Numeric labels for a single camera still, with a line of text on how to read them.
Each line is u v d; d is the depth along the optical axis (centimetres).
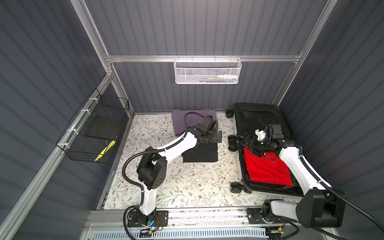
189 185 85
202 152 95
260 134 77
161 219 72
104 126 73
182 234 77
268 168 86
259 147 71
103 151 68
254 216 74
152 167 50
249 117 108
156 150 52
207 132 68
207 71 124
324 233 45
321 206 40
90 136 71
